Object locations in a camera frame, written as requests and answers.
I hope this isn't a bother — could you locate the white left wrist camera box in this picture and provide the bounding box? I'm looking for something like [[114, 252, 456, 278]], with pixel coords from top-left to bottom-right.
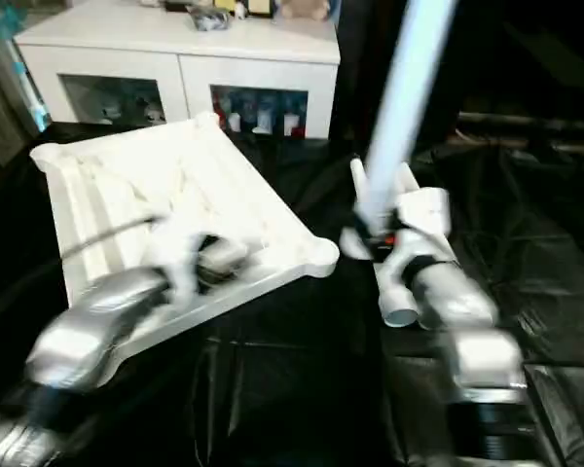
[[151, 216, 215, 303]]

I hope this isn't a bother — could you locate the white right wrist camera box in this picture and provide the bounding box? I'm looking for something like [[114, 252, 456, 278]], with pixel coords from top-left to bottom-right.
[[384, 188, 456, 283]]

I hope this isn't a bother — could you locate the black plastic mat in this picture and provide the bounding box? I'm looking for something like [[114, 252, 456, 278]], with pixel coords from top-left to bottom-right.
[[0, 122, 584, 467]]

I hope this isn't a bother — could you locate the white plastic table leg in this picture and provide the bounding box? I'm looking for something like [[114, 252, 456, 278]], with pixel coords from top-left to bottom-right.
[[348, 159, 421, 328], [397, 163, 421, 200], [355, 0, 459, 236]]

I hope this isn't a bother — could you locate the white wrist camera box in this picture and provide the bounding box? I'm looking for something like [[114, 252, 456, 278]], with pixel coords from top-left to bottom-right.
[[151, 216, 215, 303], [384, 188, 456, 283]]

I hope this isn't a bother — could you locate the beige curtain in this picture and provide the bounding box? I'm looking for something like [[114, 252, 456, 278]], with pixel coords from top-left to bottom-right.
[[0, 19, 40, 186]]

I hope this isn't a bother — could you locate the grey toy figure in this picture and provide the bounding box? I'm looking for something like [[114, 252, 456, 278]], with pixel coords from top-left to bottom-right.
[[187, 5, 233, 32]]

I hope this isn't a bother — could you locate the brown plush toy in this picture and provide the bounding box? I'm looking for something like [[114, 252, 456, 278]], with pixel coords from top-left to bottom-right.
[[277, 0, 334, 20]]

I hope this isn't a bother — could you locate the white plastic table top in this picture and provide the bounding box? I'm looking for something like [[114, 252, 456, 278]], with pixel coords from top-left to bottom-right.
[[29, 112, 341, 343]]

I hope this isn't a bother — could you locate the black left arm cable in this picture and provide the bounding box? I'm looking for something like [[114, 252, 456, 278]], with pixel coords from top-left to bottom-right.
[[58, 216, 171, 262]]

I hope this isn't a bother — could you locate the white sideboard cabinet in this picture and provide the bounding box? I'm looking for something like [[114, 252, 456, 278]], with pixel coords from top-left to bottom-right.
[[15, 0, 343, 142]]

